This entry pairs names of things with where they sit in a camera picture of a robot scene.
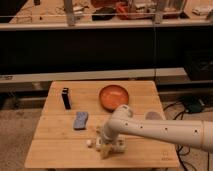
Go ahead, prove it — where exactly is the black rectangular box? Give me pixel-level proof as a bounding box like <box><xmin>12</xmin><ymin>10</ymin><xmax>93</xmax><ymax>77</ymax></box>
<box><xmin>61</xmin><ymin>88</ymin><xmax>71</xmax><ymax>110</ymax></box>

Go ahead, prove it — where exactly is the white paper cup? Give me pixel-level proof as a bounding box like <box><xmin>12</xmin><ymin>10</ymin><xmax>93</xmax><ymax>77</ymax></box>
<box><xmin>145</xmin><ymin>111</ymin><xmax>162</xmax><ymax>120</ymax></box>

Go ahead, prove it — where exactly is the white plastic bottle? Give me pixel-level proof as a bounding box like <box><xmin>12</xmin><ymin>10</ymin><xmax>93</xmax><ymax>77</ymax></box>
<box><xmin>95</xmin><ymin>136</ymin><xmax>126</xmax><ymax>153</ymax></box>

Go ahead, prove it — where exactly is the black power adapter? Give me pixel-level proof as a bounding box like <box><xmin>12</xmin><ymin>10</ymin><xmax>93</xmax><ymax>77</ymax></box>
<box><xmin>182</xmin><ymin>98</ymin><xmax>204</xmax><ymax>114</ymax></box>

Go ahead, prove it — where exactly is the orange ceramic bowl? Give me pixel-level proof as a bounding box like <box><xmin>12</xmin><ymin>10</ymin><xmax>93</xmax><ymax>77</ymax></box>
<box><xmin>99</xmin><ymin>85</ymin><xmax>129</xmax><ymax>111</ymax></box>

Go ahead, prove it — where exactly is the blue sponge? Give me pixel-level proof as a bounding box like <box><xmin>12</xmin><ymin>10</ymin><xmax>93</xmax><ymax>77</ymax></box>
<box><xmin>73</xmin><ymin>111</ymin><xmax>88</xmax><ymax>130</ymax></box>

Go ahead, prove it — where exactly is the wooden folding table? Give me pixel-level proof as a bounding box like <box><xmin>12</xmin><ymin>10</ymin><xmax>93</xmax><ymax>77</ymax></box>
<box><xmin>25</xmin><ymin>81</ymin><xmax>179</xmax><ymax>169</ymax></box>

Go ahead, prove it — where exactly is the black power cable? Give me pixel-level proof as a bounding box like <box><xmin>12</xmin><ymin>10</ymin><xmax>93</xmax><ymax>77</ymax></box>
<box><xmin>163</xmin><ymin>99</ymin><xmax>199</xmax><ymax>171</ymax></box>

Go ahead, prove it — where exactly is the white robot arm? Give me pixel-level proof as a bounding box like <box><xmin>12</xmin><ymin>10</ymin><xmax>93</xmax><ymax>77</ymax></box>
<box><xmin>100</xmin><ymin>105</ymin><xmax>213</xmax><ymax>159</ymax></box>

